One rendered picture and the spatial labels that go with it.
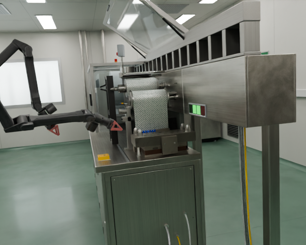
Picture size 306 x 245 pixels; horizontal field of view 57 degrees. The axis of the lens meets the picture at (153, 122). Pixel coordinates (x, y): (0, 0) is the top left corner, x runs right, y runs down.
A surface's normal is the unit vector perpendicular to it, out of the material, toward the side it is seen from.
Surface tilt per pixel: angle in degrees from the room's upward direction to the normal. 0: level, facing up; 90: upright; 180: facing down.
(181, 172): 90
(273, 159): 90
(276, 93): 90
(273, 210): 90
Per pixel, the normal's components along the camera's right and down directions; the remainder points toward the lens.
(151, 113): 0.25, 0.11
